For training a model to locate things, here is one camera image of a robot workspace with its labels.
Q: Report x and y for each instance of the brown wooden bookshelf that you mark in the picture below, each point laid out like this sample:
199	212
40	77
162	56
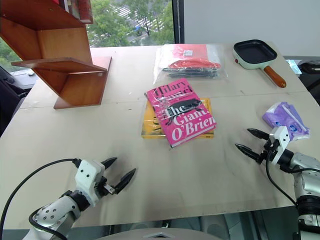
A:
62	42

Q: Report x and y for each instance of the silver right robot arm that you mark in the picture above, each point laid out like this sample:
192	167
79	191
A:
307	180

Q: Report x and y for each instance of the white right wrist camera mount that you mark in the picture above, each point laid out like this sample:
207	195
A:
282	140

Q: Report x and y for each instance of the pink Giant O'Brien book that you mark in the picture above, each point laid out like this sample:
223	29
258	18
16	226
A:
185	120

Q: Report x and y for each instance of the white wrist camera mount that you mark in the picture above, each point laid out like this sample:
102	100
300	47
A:
282	140
87	175

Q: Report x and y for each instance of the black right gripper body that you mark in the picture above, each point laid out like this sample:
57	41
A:
270	148

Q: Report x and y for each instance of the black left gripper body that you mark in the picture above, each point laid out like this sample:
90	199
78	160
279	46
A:
105	188

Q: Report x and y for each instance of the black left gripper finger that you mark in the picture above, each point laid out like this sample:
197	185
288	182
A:
110	162
126	180

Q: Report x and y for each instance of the mint green square frying pan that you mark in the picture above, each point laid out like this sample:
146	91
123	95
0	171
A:
255	51

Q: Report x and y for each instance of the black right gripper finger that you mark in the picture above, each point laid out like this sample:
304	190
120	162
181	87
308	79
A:
258	134
247	151

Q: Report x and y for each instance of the clear plastic bag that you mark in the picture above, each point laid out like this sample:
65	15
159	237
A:
162	58

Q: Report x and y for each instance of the red flat folder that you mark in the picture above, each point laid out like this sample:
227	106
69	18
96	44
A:
197	51

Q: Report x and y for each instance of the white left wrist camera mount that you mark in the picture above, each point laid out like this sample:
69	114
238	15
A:
87	175

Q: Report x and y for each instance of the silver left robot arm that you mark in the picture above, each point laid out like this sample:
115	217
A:
55	212

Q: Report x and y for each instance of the grey rounded robot base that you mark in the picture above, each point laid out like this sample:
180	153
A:
160	233

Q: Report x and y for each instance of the yellow book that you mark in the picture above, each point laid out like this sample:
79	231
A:
150	125

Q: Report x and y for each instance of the dark furniture beside table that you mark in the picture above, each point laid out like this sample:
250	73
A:
10	100

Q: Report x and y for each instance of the bundle of black pens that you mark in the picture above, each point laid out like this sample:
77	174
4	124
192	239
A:
190	73

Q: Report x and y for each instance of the black chair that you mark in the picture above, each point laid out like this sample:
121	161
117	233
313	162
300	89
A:
310	75

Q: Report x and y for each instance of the purple plastic bag pack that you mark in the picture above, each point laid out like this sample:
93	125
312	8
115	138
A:
282	115

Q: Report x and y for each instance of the red fabric pouch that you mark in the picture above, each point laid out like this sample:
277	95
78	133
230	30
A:
195	65

